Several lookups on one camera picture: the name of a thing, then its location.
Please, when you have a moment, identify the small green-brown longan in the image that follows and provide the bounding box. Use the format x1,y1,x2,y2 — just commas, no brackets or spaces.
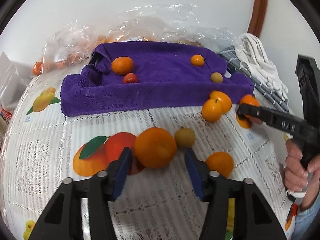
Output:
210,72,223,83

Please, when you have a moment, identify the grey checked cloth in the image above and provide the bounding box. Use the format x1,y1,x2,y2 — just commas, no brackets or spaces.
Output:
219,46,290,113

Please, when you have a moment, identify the small reddish orange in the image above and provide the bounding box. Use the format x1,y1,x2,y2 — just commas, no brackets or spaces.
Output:
123,73,138,83

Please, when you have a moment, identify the white striped towel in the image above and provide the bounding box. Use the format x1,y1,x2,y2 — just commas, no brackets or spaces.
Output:
234,33,289,101

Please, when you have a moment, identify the right hand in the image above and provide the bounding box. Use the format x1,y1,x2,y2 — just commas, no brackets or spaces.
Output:
284,140,319,211

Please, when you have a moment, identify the orange in plastic bag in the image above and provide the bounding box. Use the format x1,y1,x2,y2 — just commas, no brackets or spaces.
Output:
32,62,43,76

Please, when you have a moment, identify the large stemmed orange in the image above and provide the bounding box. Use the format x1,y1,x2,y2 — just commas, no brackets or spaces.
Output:
133,127,177,168

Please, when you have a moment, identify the small orange left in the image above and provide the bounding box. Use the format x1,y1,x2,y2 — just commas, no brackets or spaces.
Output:
236,113,253,129

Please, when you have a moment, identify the clear plastic bag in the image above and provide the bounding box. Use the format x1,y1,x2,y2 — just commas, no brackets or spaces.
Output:
38,4,237,74

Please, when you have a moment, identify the oval orange kumquat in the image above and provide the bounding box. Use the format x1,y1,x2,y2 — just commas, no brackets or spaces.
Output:
209,90,233,114

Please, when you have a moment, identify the small round orange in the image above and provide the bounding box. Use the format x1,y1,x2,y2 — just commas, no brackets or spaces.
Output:
239,94,260,107

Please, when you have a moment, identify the tan round longan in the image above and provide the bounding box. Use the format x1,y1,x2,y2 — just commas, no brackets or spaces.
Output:
174,127,196,148

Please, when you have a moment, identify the purple towel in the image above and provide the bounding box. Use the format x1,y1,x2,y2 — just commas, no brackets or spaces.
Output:
60,41,254,116

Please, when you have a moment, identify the brown wooden door frame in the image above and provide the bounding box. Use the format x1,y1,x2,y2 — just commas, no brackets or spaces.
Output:
247,0,268,37

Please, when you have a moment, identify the small stemmed orange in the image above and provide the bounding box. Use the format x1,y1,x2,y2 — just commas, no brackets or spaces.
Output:
201,99,223,123

